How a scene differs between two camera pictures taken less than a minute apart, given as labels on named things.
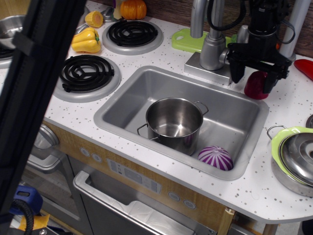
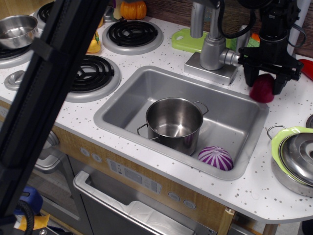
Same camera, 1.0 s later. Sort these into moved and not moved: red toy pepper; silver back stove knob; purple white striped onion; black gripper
Moved: black gripper
Not moved: red toy pepper; silver back stove knob; purple white striped onion
